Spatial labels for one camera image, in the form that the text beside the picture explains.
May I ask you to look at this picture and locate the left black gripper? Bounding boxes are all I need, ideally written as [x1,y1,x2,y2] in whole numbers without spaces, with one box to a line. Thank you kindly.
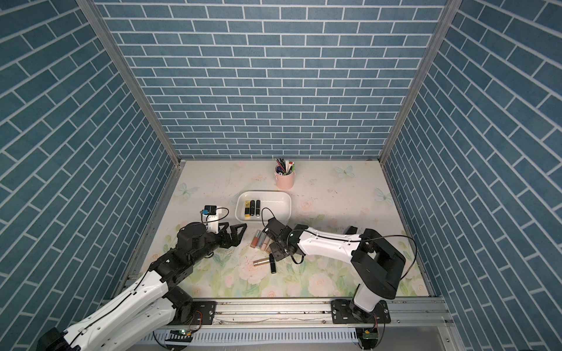
[189,221,247,266]

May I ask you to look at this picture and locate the black lipstick front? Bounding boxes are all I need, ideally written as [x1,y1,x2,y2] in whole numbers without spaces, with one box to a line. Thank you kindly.
[269,254,277,274]

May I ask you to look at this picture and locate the silver gold lipstick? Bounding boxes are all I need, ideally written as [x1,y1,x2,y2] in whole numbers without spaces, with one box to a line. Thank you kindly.
[253,257,269,267]

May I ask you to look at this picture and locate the white plastic storage box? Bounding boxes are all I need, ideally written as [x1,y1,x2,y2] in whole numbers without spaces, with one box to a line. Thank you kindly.
[234,191,292,222]

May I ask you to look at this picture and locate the gold black lipstick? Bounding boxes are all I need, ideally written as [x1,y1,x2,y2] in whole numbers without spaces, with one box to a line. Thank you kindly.
[244,200,250,219]

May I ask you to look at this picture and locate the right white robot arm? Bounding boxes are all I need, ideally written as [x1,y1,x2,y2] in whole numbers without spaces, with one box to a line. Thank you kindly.
[262,217,414,323]

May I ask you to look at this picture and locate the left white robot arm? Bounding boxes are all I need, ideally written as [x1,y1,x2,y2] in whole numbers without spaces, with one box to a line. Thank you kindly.
[37,222,247,350]

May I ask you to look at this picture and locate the pink lip gloss tube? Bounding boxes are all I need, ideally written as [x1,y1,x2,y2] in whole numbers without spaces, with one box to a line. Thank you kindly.
[261,235,272,252]

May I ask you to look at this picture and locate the silver lip gloss tube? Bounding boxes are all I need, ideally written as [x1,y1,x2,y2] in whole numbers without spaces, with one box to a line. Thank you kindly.
[256,231,267,250]

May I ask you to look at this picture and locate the red lip gloss tube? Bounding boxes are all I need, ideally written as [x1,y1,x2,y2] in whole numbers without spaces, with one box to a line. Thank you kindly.
[250,230,261,248]

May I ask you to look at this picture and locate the pink pen cup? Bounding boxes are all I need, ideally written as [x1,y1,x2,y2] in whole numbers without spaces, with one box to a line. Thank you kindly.
[275,172,295,190]

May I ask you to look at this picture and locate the pens in cup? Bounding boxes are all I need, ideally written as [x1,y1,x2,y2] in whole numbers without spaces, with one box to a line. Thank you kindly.
[275,159,295,176]

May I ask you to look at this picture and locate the floral table mat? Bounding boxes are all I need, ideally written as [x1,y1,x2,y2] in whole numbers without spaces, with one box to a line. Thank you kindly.
[142,160,428,298]

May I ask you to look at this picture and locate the left green circuit board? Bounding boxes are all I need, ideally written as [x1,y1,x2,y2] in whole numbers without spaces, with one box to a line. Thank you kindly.
[165,329,193,345]

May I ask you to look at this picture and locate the green circuit board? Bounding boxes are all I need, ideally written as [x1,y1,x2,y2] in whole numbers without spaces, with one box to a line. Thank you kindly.
[356,328,379,350]
[165,329,193,345]

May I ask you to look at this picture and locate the right green circuit board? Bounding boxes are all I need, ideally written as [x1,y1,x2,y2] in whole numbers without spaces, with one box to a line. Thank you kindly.
[356,328,379,350]

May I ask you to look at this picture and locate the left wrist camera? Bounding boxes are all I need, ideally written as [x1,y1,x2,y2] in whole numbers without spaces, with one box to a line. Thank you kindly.
[201,205,220,234]

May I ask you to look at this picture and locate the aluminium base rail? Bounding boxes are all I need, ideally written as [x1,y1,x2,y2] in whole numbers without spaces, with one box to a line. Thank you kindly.
[113,297,453,330]

